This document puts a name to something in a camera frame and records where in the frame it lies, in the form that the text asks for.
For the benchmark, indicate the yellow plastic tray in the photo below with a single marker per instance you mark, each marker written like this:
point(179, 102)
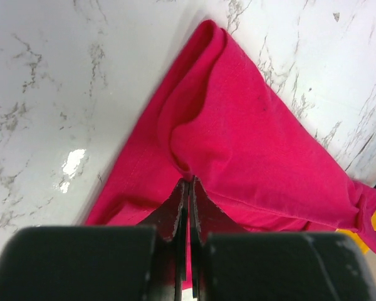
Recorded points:
point(364, 248)

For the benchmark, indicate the red t-shirt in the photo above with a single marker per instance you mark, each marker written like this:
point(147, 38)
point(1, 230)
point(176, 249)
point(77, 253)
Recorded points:
point(214, 117)

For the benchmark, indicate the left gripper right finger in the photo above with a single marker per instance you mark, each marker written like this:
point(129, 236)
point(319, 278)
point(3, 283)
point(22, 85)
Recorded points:
point(205, 218)

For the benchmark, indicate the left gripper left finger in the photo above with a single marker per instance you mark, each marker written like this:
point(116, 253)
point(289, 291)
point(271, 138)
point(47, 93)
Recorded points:
point(168, 261)

